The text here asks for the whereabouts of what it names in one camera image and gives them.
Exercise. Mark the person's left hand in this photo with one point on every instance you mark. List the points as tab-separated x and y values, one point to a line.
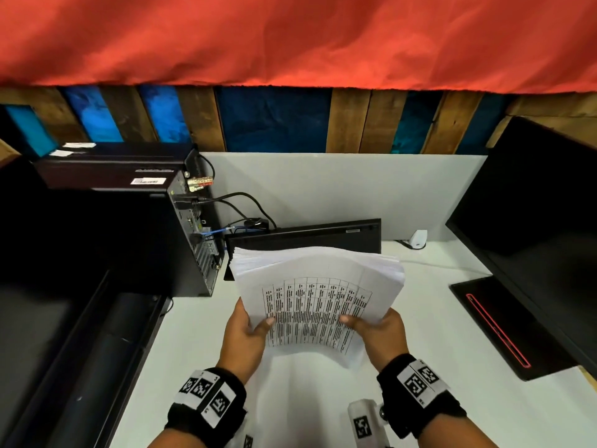
240	345

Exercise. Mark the person's right hand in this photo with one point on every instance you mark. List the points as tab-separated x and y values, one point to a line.
385	338

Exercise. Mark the person's right thumb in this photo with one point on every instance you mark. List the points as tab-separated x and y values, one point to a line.
353	320

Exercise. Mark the person's left thumb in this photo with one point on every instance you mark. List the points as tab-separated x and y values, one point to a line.
262	325

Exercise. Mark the stack of printed paper sheets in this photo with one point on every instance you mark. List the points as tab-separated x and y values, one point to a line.
317	284

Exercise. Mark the person's right forearm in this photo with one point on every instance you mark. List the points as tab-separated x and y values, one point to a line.
459	433

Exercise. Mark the person's left forearm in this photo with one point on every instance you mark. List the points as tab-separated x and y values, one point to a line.
175	439

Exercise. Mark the black keyboard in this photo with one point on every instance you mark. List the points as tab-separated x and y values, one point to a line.
308	237

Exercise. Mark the black left wristband with markers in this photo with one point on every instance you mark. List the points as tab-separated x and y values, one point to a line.
205	405

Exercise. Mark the black wristband with markers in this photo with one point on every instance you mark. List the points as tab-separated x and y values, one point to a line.
205	405
419	396

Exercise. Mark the black right wristband with markers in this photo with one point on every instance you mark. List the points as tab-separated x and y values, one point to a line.
419	396

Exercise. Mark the small white adapter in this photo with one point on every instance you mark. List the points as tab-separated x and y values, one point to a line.
418	238

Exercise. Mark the white desk partition panel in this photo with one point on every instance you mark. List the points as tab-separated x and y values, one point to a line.
336	191

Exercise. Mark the black monitor base red stripe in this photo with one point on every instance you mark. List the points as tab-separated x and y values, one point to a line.
503	326

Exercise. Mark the black desktop computer tower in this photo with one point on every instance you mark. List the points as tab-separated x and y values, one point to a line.
116	237

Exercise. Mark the black monitor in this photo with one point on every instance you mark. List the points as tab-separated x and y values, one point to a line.
536	228

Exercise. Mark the black flat computer case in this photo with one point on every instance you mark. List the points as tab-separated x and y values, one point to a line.
116	158

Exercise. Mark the red cloth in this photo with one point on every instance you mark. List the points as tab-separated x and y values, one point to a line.
298	37

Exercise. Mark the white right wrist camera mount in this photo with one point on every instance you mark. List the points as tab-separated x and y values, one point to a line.
366	424

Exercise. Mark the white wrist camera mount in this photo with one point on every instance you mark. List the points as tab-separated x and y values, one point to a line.
366	424
247	440

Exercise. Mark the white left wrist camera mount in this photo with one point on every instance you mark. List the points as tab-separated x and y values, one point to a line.
247	440

